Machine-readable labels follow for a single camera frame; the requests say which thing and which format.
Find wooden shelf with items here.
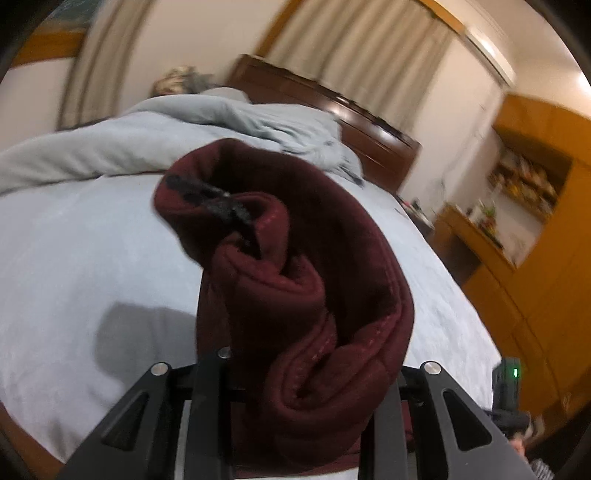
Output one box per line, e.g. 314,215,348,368
487,148,573,224

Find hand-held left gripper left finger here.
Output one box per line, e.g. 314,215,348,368
58,347,235,480

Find cluttered nightstand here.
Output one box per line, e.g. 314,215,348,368
396,194,438,241

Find wooden wall cabinet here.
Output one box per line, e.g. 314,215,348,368
462,92,591,418

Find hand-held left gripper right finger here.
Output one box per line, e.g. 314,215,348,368
358,361,537,480

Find floral pillow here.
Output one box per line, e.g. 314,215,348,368
152,66,216,99

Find grey pillow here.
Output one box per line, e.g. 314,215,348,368
198,87,253,105

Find grey duvet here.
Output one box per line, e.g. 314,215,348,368
0,95,366,195

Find dark wooden headboard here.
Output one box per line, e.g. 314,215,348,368
228,54,422,195

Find bed with white sheet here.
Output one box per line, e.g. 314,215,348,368
0,171,504,468

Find person's right forearm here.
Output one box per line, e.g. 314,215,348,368
527,455,558,480

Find wooden desk with clutter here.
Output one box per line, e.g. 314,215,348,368
433,200,520,289

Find wooden framed window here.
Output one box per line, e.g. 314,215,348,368
11,0,95,68

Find white air conditioner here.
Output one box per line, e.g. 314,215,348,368
464,25,517,88

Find beige curtain behind headboard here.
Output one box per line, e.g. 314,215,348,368
265,0,465,137

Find beige window curtain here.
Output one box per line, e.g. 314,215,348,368
58,0,155,131

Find maroon pants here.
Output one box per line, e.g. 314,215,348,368
152,137,416,479

